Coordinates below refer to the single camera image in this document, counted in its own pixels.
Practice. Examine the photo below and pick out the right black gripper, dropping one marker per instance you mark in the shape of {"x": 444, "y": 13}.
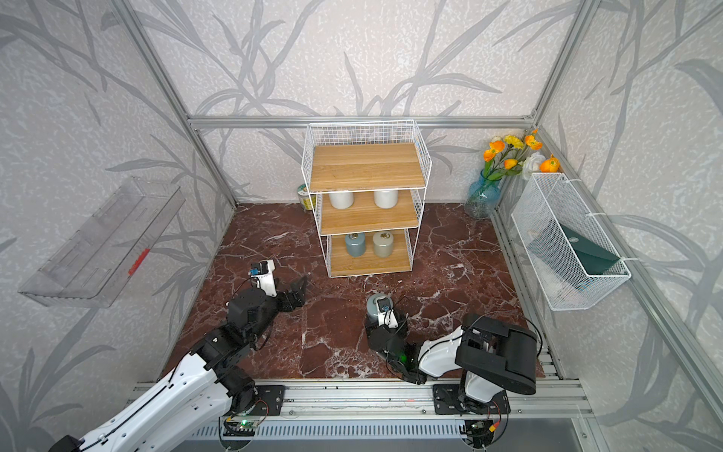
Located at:
{"x": 371, "y": 331}

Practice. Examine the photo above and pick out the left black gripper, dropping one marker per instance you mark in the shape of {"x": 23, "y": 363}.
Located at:
{"x": 298, "y": 299}

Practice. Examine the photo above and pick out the clear acrylic wall shelf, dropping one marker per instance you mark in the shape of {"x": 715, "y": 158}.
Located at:
{"x": 91, "y": 269}

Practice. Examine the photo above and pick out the white wire wall basket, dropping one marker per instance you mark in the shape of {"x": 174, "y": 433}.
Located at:
{"x": 553, "y": 197}

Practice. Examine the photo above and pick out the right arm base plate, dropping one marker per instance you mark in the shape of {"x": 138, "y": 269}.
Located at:
{"x": 474, "y": 397}

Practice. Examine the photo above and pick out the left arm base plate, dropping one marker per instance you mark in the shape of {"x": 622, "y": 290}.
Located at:
{"x": 264, "y": 400}

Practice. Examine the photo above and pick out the tall light blue canister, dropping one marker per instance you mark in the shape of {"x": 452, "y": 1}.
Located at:
{"x": 371, "y": 307}

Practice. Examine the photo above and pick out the small blue-grey canister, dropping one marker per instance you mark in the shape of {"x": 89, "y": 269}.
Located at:
{"x": 355, "y": 244}

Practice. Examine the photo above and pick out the white wire shelf rack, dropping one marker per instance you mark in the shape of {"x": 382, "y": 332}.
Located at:
{"x": 362, "y": 157}

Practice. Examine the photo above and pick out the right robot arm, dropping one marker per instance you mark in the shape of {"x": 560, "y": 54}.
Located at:
{"x": 494, "y": 356}

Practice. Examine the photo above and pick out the white canister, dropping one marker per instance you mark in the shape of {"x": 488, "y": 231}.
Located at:
{"x": 341, "y": 200}
{"x": 386, "y": 199}

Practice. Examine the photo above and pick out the orange yellow artificial flowers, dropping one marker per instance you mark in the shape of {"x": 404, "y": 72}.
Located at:
{"x": 511, "y": 156}

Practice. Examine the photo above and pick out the aluminium front rail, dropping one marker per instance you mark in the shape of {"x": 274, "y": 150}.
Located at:
{"x": 392, "y": 399}

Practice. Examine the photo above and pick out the red marker pen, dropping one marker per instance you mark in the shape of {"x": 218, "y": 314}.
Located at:
{"x": 133, "y": 269}

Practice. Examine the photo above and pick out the blue glass vase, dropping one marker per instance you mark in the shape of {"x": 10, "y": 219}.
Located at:
{"x": 484, "y": 196}

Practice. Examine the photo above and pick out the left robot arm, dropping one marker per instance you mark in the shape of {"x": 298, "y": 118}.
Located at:
{"x": 207, "y": 383}

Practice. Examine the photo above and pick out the small sage green canister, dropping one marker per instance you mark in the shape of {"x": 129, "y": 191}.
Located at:
{"x": 384, "y": 244}

